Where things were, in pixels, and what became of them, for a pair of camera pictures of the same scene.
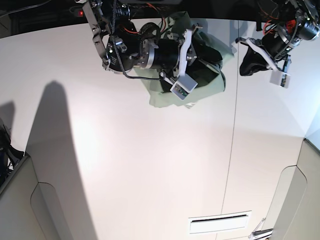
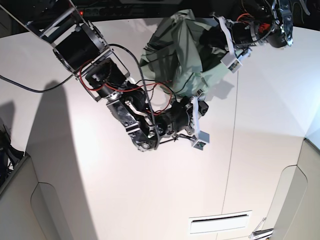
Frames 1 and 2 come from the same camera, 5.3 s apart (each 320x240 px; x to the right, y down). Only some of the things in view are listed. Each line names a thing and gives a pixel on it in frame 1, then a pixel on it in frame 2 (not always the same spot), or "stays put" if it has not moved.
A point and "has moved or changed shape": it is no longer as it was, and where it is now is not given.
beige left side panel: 29,209 stays put
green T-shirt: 204,73 has moved or changed shape
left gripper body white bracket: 185,41 -> 195,129
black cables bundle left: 9,156 stays put
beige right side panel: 295,213 stays put
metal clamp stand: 257,234 stays put
